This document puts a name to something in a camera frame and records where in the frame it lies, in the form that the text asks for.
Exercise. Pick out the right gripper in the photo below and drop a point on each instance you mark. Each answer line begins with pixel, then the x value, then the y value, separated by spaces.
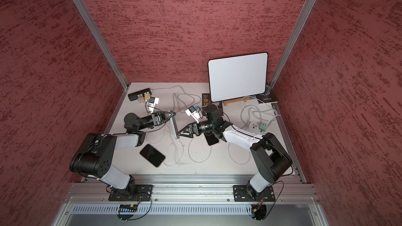
pixel 193 125

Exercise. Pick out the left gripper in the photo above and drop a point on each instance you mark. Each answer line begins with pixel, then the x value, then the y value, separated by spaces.
pixel 157 116

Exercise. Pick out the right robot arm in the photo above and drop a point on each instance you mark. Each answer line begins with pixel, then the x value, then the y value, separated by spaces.
pixel 270 157

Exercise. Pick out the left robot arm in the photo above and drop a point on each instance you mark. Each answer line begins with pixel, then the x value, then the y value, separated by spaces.
pixel 94 157

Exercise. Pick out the orange-cased phone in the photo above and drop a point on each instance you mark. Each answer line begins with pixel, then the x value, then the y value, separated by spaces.
pixel 152 155

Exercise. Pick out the pink charger adapter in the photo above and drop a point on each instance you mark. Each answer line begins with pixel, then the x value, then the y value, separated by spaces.
pixel 141 99

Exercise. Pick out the black book gold letters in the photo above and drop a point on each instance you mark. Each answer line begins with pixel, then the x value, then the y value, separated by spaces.
pixel 206 99

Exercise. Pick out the black power strip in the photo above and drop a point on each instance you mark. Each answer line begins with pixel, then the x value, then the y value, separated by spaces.
pixel 136 95

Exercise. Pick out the wooden tablet stand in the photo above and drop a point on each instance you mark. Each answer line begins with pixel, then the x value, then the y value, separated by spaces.
pixel 243 99

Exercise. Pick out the white power strip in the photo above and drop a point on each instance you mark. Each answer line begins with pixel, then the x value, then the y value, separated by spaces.
pixel 254 128

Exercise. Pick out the white tablet panel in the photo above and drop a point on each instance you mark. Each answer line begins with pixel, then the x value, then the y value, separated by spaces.
pixel 239 76

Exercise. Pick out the green charger adapter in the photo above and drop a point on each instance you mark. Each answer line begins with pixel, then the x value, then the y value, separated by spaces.
pixel 263 127

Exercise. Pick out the small black box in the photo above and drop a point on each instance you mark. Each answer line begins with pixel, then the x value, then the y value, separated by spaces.
pixel 267 97

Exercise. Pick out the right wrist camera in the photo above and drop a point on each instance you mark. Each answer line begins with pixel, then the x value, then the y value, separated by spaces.
pixel 194 113

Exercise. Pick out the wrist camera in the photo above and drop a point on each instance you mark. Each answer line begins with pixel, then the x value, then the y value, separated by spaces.
pixel 151 104
pixel 194 113

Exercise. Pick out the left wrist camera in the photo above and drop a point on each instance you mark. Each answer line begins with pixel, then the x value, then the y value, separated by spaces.
pixel 151 104

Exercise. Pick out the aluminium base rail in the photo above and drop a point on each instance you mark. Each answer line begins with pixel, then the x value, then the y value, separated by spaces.
pixel 195 189

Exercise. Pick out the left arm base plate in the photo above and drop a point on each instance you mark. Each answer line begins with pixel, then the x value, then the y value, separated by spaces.
pixel 139 193

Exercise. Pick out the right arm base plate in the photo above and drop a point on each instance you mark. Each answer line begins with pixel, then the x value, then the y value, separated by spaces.
pixel 245 193

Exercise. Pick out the left aluminium corner post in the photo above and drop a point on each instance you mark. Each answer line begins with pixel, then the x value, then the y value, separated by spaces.
pixel 87 17

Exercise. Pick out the aluminium corner post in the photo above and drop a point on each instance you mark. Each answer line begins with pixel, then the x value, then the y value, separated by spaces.
pixel 298 27
pixel 87 17

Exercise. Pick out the right aluminium corner post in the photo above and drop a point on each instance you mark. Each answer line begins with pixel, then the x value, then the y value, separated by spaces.
pixel 298 27

